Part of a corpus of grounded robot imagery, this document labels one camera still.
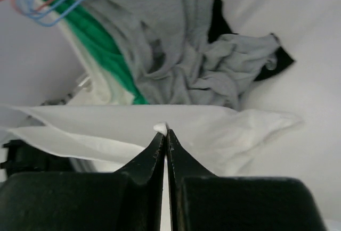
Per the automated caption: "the large white garment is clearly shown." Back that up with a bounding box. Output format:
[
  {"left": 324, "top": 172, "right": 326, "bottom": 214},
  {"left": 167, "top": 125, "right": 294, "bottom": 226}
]
[{"left": 34, "top": 0, "right": 134, "bottom": 104}]

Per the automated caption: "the black garment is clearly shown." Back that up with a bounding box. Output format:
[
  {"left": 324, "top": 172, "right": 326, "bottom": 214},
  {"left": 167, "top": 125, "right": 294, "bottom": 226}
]
[{"left": 208, "top": 0, "right": 296, "bottom": 81}]

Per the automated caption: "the white tank top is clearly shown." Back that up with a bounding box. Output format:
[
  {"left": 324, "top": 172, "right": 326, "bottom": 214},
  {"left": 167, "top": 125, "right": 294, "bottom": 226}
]
[{"left": 8, "top": 105, "right": 300, "bottom": 176}]

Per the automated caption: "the green garment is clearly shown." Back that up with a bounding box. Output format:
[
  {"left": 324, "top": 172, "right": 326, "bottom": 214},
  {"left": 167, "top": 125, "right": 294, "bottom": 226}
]
[{"left": 33, "top": 0, "right": 150, "bottom": 105}]

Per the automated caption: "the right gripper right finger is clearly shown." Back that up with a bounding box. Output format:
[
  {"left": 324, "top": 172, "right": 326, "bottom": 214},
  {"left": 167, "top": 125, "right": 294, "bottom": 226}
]
[{"left": 166, "top": 130, "right": 326, "bottom": 230}]

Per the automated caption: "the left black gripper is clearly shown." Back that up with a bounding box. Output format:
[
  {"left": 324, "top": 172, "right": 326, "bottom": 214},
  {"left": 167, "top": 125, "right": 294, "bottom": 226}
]
[{"left": 1, "top": 139, "right": 72, "bottom": 177}]

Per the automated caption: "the gray tank top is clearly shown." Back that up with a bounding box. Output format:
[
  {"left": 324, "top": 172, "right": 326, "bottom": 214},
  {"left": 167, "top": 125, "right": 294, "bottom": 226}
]
[{"left": 83, "top": 0, "right": 280, "bottom": 109}]

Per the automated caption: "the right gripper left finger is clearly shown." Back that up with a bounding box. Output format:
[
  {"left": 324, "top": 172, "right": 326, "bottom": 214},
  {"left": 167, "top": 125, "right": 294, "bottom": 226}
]
[{"left": 1, "top": 134, "right": 164, "bottom": 230}]

